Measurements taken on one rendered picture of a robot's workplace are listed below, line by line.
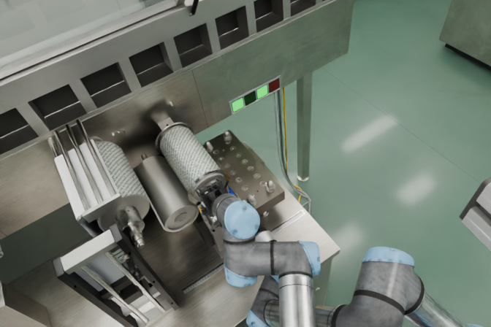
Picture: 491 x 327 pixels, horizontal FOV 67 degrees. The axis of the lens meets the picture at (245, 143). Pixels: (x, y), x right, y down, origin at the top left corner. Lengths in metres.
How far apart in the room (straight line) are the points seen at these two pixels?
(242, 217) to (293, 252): 0.14
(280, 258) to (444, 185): 2.09
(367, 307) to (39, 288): 1.20
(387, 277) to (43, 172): 1.06
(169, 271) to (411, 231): 1.61
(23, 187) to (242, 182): 0.74
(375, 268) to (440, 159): 2.05
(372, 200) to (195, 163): 1.68
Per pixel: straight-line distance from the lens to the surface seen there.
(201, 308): 1.40
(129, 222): 1.05
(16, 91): 1.17
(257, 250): 0.87
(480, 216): 0.27
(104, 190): 1.05
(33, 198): 1.43
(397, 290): 0.96
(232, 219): 0.81
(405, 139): 3.01
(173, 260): 1.49
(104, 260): 1.05
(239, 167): 1.48
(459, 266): 2.56
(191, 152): 1.20
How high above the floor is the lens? 2.21
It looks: 49 degrees down
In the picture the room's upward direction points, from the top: 10 degrees counter-clockwise
